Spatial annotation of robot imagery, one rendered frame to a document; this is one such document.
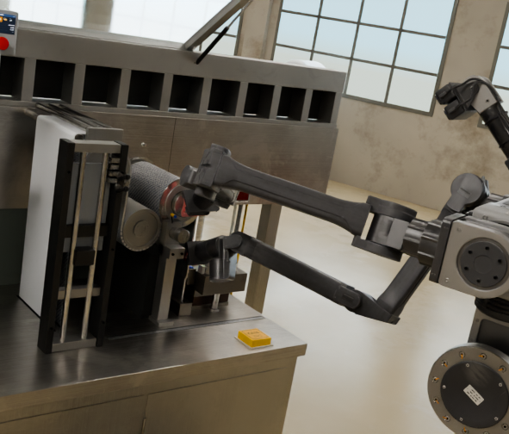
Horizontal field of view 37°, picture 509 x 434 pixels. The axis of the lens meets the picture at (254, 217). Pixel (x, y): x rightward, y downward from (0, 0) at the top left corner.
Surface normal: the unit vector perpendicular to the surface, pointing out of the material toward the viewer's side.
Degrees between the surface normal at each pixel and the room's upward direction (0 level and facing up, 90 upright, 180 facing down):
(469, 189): 70
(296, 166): 90
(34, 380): 0
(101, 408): 90
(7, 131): 90
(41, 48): 90
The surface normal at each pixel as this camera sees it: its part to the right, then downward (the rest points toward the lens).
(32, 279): -0.78, 0.03
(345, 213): -0.11, -0.08
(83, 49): 0.61, 0.29
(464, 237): -0.54, 0.12
